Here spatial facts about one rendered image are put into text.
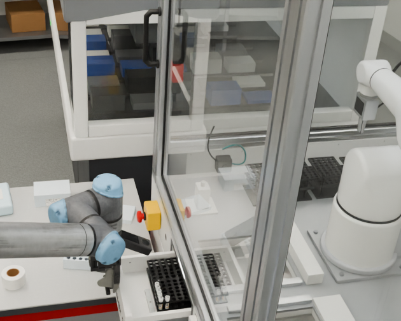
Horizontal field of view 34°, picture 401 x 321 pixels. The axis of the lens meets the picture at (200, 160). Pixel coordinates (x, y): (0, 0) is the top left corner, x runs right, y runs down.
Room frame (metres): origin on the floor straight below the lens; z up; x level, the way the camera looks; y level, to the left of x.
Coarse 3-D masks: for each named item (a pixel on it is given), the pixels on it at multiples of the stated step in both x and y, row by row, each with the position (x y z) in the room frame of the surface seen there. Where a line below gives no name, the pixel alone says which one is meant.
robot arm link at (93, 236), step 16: (0, 224) 1.03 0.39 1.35; (16, 224) 1.05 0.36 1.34; (32, 224) 1.08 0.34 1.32; (48, 224) 1.11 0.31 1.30; (64, 224) 1.13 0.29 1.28; (80, 224) 1.16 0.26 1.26; (96, 224) 1.19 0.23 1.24; (0, 240) 1.00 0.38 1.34; (16, 240) 1.02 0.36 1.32; (32, 240) 1.04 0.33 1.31; (48, 240) 1.07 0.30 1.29; (64, 240) 1.09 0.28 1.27; (80, 240) 1.12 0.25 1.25; (96, 240) 1.15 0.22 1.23; (112, 240) 1.16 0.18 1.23; (0, 256) 0.99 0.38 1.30; (16, 256) 1.02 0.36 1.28; (32, 256) 1.04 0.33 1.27; (48, 256) 1.07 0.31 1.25; (64, 256) 1.10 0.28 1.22; (80, 256) 1.13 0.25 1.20; (96, 256) 1.14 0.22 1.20; (112, 256) 1.15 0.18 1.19
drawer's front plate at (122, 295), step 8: (120, 272) 1.38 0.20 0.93; (120, 280) 1.35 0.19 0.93; (120, 288) 1.32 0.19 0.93; (120, 296) 1.30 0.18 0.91; (120, 304) 1.30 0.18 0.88; (128, 304) 1.26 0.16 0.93; (120, 312) 1.30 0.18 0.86; (128, 312) 1.23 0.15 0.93; (120, 320) 1.30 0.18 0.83; (128, 320) 1.23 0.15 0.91
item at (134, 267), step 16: (128, 256) 1.49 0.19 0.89; (144, 256) 1.50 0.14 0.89; (160, 256) 1.51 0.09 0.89; (128, 272) 1.49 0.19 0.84; (144, 272) 1.49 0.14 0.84; (128, 288) 1.42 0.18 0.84; (144, 288) 1.43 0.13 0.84; (144, 304) 1.36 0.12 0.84; (144, 320) 1.26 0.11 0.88; (160, 320) 1.27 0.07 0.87; (176, 320) 1.28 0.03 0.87
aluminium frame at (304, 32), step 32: (160, 0) 1.83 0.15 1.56; (288, 0) 0.95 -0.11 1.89; (320, 0) 0.90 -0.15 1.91; (160, 32) 1.81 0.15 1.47; (288, 32) 0.93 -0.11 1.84; (320, 32) 0.89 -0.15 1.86; (160, 64) 1.80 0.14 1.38; (288, 64) 0.92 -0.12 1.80; (320, 64) 0.90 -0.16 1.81; (160, 96) 1.79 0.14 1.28; (288, 96) 0.90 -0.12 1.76; (160, 128) 1.79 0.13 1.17; (288, 128) 0.89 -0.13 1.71; (160, 160) 1.79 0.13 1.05; (288, 160) 0.89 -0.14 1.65; (160, 192) 1.71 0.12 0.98; (288, 192) 0.90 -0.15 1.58; (256, 224) 0.95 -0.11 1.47; (288, 224) 0.90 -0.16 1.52; (256, 256) 0.93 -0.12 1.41; (192, 288) 1.29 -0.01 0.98; (256, 288) 0.91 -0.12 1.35; (256, 320) 0.89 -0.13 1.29
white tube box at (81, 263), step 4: (64, 260) 1.56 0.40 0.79; (68, 260) 1.56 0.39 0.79; (72, 260) 1.56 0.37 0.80; (76, 260) 1.56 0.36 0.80; (80, 260) 1.56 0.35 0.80; (84, 260) 1.56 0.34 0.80; (64, 264) 1.56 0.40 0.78; (68, 264) 1.56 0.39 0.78; (72, 264) 1.56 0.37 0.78; (76, 264) 1.56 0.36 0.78; (80, 264) 1.56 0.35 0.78; (84, 264) 1.56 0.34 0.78; (88, 264) 1.56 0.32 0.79; (64, 268) 1.56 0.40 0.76; (68, 268) 1.56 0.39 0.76; (72, 268) 1.56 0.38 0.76; (76, 268) 1.56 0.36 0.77; (80, 268) 1.56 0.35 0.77; (84, 268) 1.56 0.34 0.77; (88, 268) 1.56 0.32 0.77
